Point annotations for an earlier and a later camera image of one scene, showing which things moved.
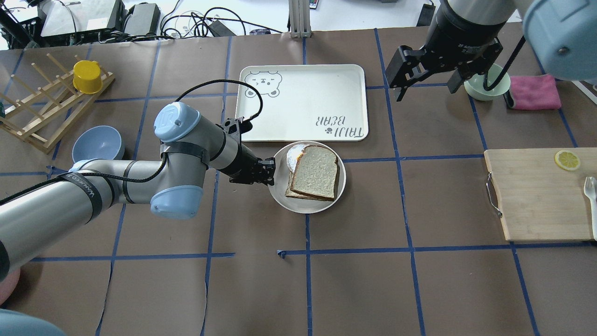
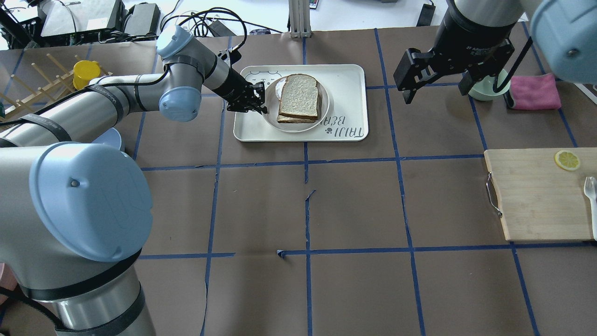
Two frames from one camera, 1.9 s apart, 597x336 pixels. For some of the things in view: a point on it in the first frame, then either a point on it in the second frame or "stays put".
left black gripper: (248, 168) → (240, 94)
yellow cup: (87, 76) stays put
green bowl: (475, 86) stays put
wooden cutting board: (539, 200) stays put
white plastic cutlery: (590, 189) stays put
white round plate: (310, 177) → (272, 104)
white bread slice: (315, 173) → (299, 96)
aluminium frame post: (300, 18) stays put
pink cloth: (534, 92) stays put
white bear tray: (304, 102) stays put
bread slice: (290, 193) → (286, 119)
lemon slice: (567, 160) stays put
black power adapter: (426, 14) stays put
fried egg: (293, 152) → (279, 87)
